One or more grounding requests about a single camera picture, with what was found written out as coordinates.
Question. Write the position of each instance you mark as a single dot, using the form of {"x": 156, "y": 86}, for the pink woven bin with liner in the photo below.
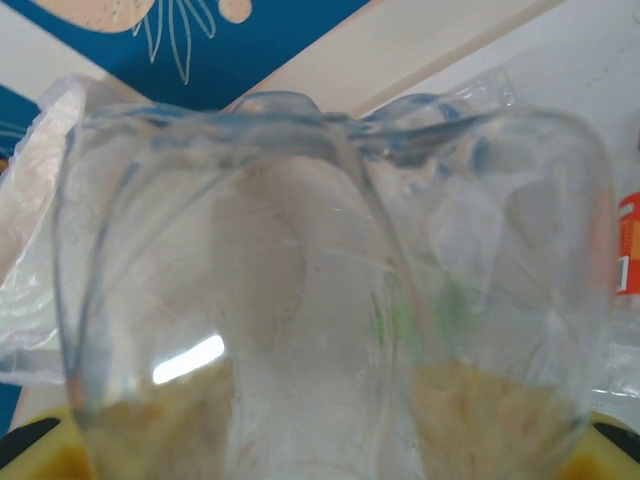
{"x": 30, "y": 225}

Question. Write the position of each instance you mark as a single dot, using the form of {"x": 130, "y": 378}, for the orange label bottle brown cap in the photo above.
{"x": 630, "y": 240}

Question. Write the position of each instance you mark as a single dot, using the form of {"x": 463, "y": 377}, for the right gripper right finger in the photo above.
{"x": 615, "y": 455}

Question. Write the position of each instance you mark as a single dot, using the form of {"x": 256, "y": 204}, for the clear square plastic bottle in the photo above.
{"x": 320, "y": 250}

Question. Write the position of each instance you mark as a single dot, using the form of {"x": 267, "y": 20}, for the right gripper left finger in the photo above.
{"x": 30, "y": 460}

